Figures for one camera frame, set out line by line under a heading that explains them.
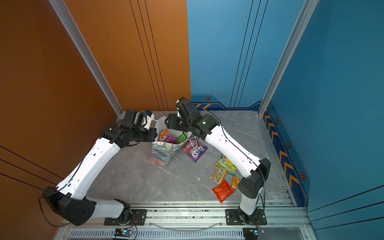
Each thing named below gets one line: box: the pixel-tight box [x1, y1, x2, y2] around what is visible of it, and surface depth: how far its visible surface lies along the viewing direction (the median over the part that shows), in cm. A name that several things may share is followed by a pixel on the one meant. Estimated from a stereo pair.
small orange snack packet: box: [231, 176, 241, 189], surface depth 86 cm
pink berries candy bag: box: [181, 135, 208, 163], surface depth 96 cm
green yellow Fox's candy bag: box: [215, 155, 238, 176], surface depth 91 cm
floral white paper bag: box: [150, 116, 192, 167], surface depth 77 cm
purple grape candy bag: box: [164, 134, 178, 144], surface depth 90 cm
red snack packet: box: [212, 179, 236, 203], surface depth 82 cm
